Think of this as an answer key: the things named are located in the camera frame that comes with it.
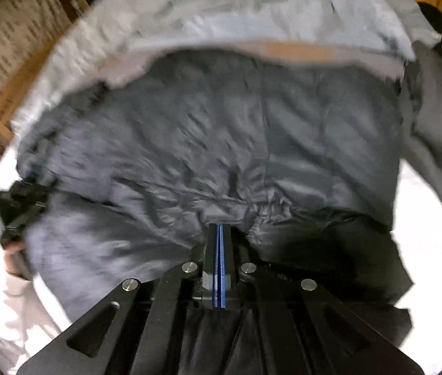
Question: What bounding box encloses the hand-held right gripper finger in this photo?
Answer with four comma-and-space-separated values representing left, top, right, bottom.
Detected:
220, 222, 425, 375
17, 222, 220, 375

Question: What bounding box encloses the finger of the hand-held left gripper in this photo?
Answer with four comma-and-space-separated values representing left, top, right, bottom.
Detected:
12, 179, 58, 219

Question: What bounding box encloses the black puffer jacket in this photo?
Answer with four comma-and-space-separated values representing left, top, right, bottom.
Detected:
17, 49, 415, 375

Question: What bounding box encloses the person's left hand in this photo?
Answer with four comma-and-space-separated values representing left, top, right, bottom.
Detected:
4, 240, 26, 276

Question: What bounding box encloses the white bed sheet orange print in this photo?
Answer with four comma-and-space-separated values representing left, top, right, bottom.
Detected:
0, 39, 442, 375

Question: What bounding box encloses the grey garment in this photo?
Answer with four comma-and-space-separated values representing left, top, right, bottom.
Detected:
397, 43, 442, 235

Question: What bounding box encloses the light blue quilt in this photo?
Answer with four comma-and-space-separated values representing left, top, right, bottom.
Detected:
10, 0, 440, 137

